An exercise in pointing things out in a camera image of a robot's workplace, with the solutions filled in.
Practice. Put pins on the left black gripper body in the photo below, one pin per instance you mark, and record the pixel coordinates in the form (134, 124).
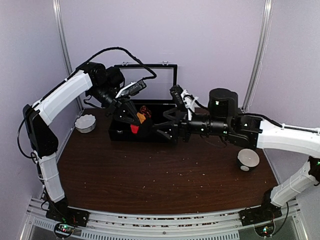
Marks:
(96, 91)

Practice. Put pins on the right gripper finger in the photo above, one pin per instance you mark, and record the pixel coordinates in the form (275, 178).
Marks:
(175, 116)
(167, 131)

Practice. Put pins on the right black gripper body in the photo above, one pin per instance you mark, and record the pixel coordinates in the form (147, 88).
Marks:
(215, 127)

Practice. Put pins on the black red orange argyle sock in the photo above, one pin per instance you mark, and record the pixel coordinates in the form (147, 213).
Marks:
(145, 126)

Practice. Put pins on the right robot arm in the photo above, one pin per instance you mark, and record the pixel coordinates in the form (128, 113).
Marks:
(246, 130)

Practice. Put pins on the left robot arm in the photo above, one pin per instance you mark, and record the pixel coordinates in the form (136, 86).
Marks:
(38, 117)

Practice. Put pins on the black display box with lid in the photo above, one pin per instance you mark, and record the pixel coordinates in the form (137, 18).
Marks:
(156, 96)

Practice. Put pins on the white fluted bowl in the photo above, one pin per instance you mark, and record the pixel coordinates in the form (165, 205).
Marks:
(85, 123)

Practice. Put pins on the white and navy bowl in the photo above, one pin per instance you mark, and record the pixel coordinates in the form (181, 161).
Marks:
(247, 159)

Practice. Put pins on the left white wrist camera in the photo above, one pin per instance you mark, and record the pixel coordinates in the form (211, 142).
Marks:
(131, 89)

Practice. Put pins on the right aluminium frame post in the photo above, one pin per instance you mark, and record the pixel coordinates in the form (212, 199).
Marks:
(261, 47)

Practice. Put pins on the aluminium frame post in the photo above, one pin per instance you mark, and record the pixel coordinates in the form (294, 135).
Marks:
(261, 47)
(62, 36)

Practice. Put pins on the left aluminium frame post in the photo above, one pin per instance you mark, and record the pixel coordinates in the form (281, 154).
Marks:
(62, 36)

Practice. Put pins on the front aluminium rail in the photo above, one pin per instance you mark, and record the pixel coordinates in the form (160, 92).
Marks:
(218, 225)

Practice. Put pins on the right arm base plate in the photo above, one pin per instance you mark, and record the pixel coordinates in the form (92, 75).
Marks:
(256, 215)

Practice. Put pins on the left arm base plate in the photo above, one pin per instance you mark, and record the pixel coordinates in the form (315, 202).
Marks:
(74, 217)

